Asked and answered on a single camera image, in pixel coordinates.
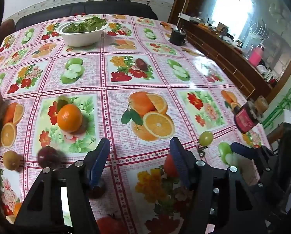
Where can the wrinkled dark red fruit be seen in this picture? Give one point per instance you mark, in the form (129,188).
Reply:
(98,192)

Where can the wooden sideboard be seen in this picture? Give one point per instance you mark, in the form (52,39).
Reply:
(221,51)

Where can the brown longan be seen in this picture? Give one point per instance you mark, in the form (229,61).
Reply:
(11,160)

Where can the small dark red plum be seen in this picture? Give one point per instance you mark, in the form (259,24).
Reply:
(141,64)

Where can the pink container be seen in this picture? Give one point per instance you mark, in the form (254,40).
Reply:
(255,56)

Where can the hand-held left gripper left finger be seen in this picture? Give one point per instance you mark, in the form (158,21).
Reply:
(100,163)

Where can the green leafy lettuce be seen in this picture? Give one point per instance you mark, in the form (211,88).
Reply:
(87,24)

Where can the green grape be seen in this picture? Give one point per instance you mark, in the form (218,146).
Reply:
(206,137)

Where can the small black container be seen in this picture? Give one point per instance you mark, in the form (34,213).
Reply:
(176,37)

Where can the flat white box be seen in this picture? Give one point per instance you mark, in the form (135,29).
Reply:
(185,16)

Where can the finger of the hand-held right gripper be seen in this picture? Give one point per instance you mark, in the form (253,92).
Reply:
(243,150)

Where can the fruit print tablecloth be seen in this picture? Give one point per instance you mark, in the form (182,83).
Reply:
(92,82)

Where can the dark red labelled jar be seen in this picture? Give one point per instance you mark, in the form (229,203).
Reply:
(245,120)

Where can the brown lidded jar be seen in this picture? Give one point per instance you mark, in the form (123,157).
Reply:
(261,104)

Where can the orange with green leaf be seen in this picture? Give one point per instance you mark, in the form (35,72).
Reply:
(69,118)

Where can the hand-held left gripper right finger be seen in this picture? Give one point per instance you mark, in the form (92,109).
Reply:
(180,160)

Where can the white bowl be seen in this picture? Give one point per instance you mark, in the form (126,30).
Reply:
(82,39)

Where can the black leather sofa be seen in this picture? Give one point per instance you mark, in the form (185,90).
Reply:
(50,14)

